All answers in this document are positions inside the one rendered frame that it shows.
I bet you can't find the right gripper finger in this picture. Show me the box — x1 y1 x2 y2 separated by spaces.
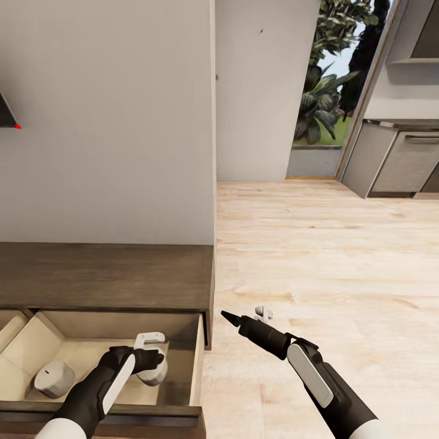
221 311 244 327

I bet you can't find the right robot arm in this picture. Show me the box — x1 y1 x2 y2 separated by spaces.
221 305 396 439

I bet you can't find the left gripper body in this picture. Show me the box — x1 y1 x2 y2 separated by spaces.
135 348 160 374

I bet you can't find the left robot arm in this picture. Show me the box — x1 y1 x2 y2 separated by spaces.
34 332 165 439

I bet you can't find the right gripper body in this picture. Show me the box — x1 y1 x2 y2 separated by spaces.
238 315 274 350

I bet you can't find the pillar candle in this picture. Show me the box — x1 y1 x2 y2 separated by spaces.
34 359 76 399
136 357 168 386

